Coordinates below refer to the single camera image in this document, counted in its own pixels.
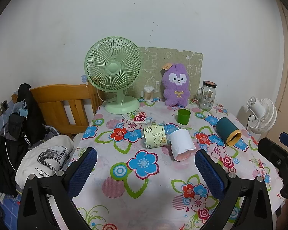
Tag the wooden bed headboard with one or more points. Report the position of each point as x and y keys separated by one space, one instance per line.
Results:
x=52 y=100

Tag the small green cup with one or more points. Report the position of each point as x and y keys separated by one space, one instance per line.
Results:
x=183 y=117

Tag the white cup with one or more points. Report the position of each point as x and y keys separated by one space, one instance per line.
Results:
x=181 y=141

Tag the black bag and clothes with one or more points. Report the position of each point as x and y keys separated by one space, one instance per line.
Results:
x=26 y=124

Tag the white clip fan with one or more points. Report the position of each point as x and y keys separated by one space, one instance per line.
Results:
x=262 y=115

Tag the floral tablecloth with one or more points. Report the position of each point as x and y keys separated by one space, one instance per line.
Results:
x=144 y=191

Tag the purple plush toy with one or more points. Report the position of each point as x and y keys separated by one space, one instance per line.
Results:
x=176 y=86

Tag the clear cup with yellow label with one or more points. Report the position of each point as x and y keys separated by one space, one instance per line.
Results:
x=154 y=136

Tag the blue bedsheet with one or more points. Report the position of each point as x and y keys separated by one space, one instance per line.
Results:
x=7 y=210

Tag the light blue cloth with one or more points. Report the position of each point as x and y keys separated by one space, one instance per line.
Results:
x=22 y=111

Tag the green desk fan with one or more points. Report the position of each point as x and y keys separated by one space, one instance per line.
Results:
x=112 y=68

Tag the green patterned board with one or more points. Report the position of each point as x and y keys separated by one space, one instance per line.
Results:
x=156 y=60

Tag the glass jar mug with lid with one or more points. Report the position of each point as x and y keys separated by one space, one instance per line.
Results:
x=207 y=97

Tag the cotton swab container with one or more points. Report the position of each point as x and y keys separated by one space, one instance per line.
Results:
x=148 y=94

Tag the wall socket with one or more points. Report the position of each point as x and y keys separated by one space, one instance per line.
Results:
x=2 y=106

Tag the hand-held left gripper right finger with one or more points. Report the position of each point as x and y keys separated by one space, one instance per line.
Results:
x=210 y=175

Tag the white printed t-shirt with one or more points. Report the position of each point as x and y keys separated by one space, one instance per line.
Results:
x=50 y=153

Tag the teal cup with yellow rim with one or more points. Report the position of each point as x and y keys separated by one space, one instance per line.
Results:
x=226 y=128

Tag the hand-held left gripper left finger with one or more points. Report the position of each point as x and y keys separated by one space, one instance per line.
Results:
x=82 y=170

